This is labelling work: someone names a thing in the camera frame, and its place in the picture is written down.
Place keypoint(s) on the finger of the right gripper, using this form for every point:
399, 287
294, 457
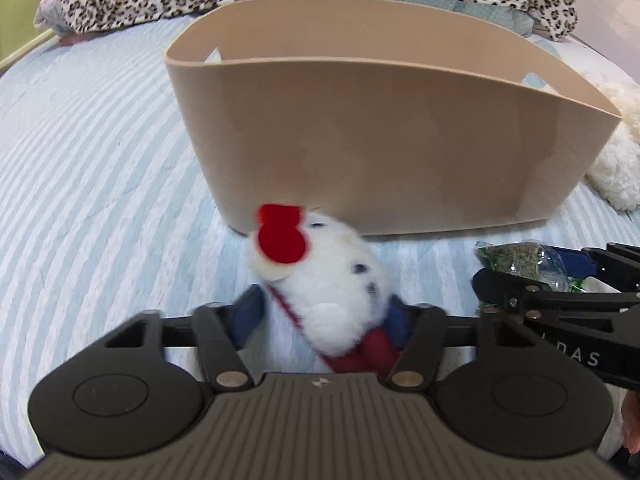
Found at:
617, 265
511, 292

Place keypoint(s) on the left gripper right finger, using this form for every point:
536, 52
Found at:
419, 334

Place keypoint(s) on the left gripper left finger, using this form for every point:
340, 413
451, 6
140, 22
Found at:
220, 332

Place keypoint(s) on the dark herb snack bag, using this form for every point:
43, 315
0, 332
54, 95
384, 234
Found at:
531, 260

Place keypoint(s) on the white red plush doll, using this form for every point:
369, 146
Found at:
329, 284

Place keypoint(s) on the white fluffy plush toy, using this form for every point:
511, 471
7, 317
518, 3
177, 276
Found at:
615, 173

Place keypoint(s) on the beige plastic storage bin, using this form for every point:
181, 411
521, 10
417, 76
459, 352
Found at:
393, 117

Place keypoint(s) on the teal checkered quilt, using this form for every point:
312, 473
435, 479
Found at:
515, 20

